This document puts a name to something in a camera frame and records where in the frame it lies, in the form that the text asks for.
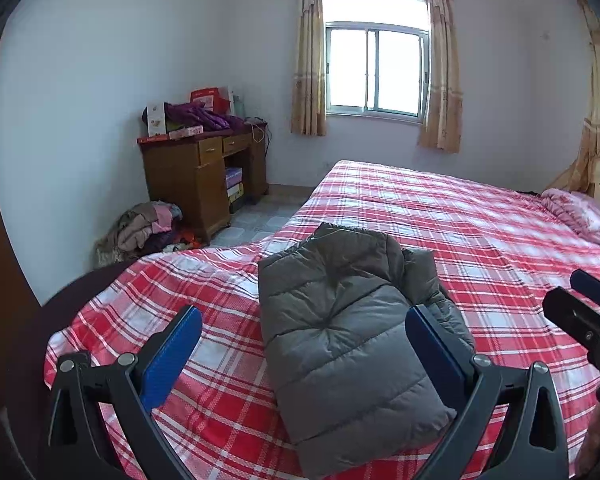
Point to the clear plastic bottle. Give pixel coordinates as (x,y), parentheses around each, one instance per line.
(238,105)

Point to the brown wooden door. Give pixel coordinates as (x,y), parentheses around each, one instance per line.
(5,240)

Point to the red cardboard box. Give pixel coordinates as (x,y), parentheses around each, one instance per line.
(210,97)

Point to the pile of clothes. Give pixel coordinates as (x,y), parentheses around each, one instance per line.
(140,230)

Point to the grey puffer jacket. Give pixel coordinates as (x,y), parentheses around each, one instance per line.
(340,350)

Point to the brown wooden desk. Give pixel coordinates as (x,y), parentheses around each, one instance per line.
(180,190)

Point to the flat pink box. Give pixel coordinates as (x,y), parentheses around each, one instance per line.
(180,133)

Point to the purple box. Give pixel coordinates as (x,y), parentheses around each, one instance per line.
(233,177)

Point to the dark wooden footboard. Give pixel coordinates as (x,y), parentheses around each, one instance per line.
(15,360)

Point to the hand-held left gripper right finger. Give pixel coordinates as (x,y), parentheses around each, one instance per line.
(435,355)

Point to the bed with red plaid sheet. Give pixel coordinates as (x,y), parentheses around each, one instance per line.
(430,220)

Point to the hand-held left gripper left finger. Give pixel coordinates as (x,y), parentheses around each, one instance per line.
(172,355)

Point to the sliding window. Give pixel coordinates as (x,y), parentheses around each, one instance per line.
(375,70)

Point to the pink folded quilt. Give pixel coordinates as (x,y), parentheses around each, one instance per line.
(580,212)

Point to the purple puffer jacket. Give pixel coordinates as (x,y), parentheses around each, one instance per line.
(205,117)

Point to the yellow and white box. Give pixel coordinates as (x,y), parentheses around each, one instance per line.
(235,192)

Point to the white upright box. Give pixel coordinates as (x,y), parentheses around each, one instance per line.
(156,120)

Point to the beige patterned curtain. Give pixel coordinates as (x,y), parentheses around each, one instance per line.
(442,85)
(307,85)

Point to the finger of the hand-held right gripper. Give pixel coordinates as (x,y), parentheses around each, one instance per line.
(595,284)
(570,312)

